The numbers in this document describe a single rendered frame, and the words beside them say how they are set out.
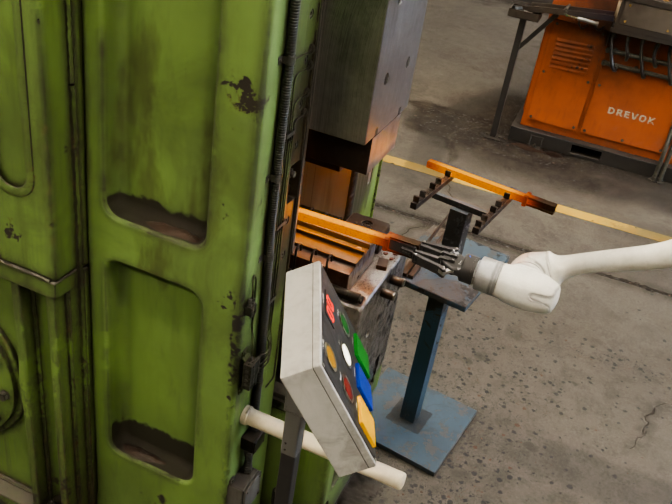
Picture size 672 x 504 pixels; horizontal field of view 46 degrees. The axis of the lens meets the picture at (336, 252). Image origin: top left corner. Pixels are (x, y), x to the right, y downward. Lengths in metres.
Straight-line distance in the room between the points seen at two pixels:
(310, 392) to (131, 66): 0.82
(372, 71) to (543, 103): 3.95
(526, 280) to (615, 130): 3.72
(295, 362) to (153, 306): 0.71
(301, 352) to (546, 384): 2.14
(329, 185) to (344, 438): 1.03
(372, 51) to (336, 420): 0.78
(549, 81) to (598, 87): 0.32
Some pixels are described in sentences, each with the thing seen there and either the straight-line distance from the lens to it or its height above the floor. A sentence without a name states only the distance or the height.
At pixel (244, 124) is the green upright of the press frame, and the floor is 1.45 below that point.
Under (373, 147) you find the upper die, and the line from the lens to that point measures 1.89.
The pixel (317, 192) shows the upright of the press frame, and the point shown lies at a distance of 2.40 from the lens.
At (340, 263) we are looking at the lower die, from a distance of 2.08.
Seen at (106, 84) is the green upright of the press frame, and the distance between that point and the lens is 1.81.
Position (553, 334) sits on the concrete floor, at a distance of 3.78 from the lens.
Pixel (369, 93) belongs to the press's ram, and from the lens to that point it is 1.77.
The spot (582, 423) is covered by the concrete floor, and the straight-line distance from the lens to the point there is 3.37.
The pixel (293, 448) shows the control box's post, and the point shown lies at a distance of 1.77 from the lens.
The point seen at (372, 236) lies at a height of 1.05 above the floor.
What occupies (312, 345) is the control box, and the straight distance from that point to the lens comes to 1.46.
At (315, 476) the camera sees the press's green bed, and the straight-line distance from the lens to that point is 2.50.
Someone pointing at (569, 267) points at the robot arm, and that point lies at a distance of 2.15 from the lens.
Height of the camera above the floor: 2.11
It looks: 32 degrees down
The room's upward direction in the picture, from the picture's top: 9 degrees clockwise
